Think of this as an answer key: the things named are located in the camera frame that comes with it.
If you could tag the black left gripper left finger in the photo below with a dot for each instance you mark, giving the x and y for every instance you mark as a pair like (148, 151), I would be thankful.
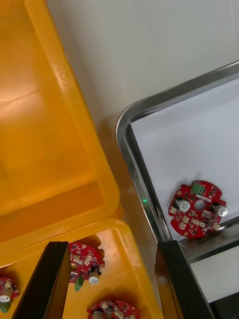
(44, 286)

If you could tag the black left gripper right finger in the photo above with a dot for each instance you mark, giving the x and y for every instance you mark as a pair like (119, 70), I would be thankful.
(179, 286)

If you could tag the round red circuit board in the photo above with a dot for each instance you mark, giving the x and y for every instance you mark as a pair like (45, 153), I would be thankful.
(119, 307)
(184, 192)
(85, 259)
(10, 286)

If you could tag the yellow-orange plastic bin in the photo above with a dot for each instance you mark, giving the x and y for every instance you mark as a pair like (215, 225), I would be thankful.
(124, 274)
(49, 124)

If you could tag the steel tray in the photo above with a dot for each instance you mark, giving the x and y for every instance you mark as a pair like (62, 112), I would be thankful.
(124, 139)

